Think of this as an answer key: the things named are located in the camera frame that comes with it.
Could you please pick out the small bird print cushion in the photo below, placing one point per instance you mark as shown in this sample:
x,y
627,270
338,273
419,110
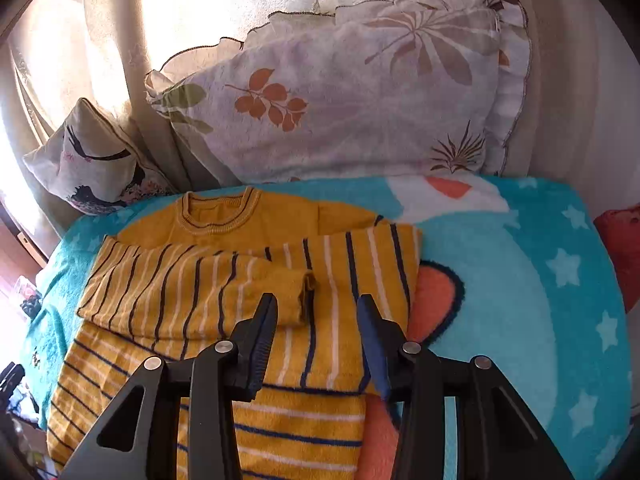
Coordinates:
x,y
92,165

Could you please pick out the yellow striped knit sweater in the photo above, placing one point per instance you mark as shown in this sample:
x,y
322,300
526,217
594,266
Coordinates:
x,y
200,280

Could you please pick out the beige curtain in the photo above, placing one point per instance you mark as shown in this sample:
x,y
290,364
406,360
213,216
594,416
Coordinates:
x,y
100,35

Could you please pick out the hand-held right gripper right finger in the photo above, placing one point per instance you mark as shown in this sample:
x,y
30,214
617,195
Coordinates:
x,y
372,350

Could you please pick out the red cloth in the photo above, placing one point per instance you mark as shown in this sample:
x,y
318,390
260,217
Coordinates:
x,y
620,245

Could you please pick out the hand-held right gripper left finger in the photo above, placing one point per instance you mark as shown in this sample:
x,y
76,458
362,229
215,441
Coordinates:
x,y
263,345

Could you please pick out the teal star print blanket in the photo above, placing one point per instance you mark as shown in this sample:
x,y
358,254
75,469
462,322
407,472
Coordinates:
x,y
525,285

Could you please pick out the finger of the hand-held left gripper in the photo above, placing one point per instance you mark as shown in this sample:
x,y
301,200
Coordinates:
x,y
10,380

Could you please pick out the large leaf print pillow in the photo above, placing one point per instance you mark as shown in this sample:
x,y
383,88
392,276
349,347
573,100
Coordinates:
x,y
350,105

